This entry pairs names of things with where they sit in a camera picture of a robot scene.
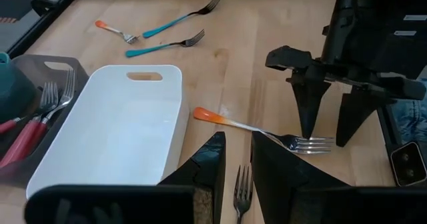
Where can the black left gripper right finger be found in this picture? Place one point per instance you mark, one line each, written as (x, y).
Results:
(283, 190)

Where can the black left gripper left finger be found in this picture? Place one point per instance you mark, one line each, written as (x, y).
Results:
(203, 190)

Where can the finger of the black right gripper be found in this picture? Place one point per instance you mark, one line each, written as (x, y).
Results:
(353, 120)
(308, 110)

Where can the white plastic bin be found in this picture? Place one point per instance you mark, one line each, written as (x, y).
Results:
(110, 127)

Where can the person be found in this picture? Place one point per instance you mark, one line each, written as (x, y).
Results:
(413, 120)

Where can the grey translucent plastic bin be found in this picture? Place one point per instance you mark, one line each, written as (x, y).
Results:
(80, 74)

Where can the teal plastic bin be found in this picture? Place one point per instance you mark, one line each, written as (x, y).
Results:
(13, 90)

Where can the black mat with hazard stripes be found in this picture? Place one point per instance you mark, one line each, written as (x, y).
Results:
(13, 9)

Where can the small camera with silver rim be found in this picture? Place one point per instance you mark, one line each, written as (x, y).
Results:
(408, 165)

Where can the black aluminium table frame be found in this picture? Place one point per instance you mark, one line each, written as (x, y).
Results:
(40, 24)

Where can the black frame foot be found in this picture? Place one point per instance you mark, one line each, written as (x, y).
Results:
(41, 6)

